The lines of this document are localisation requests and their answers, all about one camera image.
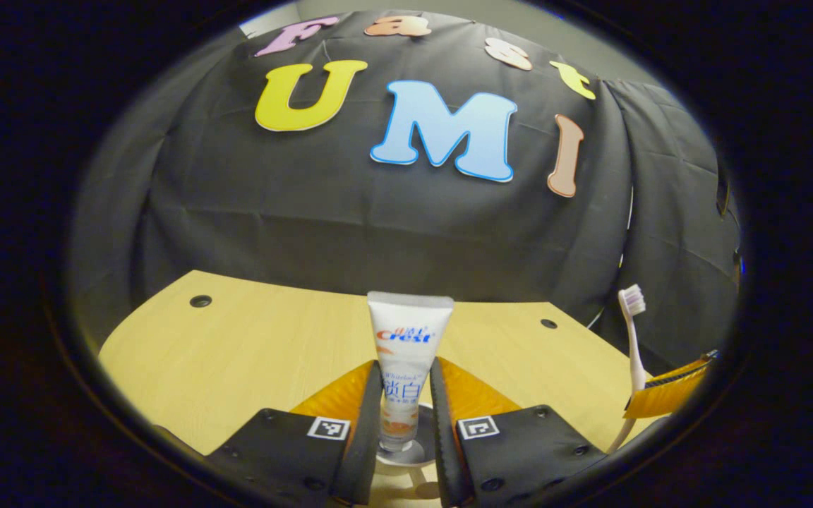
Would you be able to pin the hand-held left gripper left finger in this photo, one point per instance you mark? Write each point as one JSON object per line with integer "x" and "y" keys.
{"x": 368, "y": 437}

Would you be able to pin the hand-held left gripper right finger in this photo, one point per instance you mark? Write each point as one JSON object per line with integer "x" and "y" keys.
{"x": 443, "y": 437}

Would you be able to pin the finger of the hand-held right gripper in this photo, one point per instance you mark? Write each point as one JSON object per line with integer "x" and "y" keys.
{"x": 667, "y": 395}

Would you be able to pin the white cup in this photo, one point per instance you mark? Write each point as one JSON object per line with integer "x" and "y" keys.
{"x": 406, "y": 458}

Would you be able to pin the pink toothbrush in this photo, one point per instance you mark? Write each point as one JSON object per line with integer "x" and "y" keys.
{"x": 635, "y": 353}

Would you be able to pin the white toothpaste tube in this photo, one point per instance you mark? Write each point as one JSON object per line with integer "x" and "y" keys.
{"x": 406, "y": 353}

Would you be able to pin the wooden desktop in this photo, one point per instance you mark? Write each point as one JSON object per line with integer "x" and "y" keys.
{"x": 237, "y": 353}

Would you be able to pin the black backdrop cloth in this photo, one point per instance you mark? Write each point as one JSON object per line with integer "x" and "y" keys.
{"x": 350, "y": 226}

